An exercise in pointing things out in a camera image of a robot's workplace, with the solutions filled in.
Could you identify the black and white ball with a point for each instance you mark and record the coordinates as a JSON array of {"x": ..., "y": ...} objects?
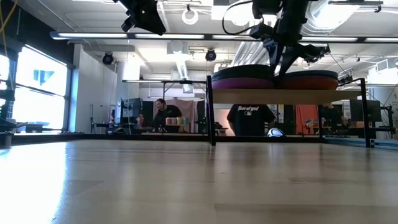
[{"x": 275, "y": 132}]

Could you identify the orange plate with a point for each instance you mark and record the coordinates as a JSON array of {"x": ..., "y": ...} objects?
[{"x": 311, "y": 84}]

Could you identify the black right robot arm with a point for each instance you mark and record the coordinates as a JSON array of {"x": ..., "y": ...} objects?
[{"x": 292, "y": 9}]

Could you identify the long ceiling light bar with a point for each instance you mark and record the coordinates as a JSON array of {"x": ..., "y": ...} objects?
[{"x": 93, "y": 35}]

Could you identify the teal cup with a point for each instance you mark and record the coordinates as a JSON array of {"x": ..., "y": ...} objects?
[{"x": 186, "y": 121}]

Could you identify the black metal frame stand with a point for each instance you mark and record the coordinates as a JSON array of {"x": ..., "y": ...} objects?
[{"x": 174, "y": 82}]

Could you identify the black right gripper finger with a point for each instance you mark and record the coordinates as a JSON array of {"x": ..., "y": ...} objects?
[
  {"x": 287, "y": 60},
  {"x": 273, "y": 56}
]

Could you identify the purple plate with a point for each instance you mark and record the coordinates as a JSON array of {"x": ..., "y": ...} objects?
[{"x": 242, "y": 84}]

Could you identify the wooden shelf with black frame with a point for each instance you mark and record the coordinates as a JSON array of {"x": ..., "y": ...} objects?
[{"x": 295, "y": 97}]

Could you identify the yellow cup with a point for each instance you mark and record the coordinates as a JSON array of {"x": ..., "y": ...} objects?
[{"x": 179, "y": 121}]

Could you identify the person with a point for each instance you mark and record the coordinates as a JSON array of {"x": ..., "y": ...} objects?
[
  {"x": 248, "y": 121},
  {"x": 331, "y": 115},
  {"x": 141, "y": 120},
  {"x": 168, "y": 113}
]

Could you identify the black computer monitor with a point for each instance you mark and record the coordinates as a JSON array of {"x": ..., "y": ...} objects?
[
  {"x": 132, "y": 109},
  {"x": 365, "y": 110}
]

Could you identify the pink cup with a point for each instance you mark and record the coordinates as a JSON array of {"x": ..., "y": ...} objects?
[{"x": 174, "y": 121}]

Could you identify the orange panel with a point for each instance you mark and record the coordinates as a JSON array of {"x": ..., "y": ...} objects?
[{"x": 306, "y": 118}]

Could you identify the orange cup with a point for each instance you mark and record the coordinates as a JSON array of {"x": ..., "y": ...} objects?
[{"x": 168, "y": 121}]

